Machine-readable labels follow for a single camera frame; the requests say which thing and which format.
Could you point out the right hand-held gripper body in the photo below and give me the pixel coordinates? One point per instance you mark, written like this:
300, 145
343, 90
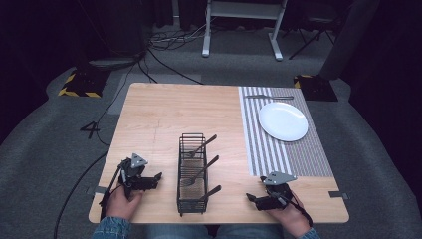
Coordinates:
277, 189

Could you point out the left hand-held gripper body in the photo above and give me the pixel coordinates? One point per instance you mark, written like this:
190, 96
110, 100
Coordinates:
132, 171

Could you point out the person's right hand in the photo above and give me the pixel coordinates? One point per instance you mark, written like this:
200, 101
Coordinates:
292, 217

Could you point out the person's left hand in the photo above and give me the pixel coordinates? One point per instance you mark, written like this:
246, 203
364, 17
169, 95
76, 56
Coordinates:
120, 205

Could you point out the grey tape strip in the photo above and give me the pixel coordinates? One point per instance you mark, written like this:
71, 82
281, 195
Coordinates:
338, 194
98, 190

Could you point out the grey striped placemat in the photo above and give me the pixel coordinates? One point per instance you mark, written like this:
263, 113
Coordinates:
315, 159

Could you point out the white round plate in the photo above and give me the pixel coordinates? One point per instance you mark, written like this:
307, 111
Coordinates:
282, 121

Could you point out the metal knife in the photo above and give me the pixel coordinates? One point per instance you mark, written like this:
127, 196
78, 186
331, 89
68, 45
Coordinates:
265, 97

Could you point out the black yellow striped stand base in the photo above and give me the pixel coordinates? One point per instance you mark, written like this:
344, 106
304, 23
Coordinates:
315, 88
84, 83

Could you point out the black tripod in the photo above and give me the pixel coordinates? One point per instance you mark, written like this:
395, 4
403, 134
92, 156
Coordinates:
310, 40

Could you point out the dark grey post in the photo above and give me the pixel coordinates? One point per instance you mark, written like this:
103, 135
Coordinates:
348, 40

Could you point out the white metal table frame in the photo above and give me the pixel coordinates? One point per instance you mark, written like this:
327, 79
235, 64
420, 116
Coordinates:
245, 10

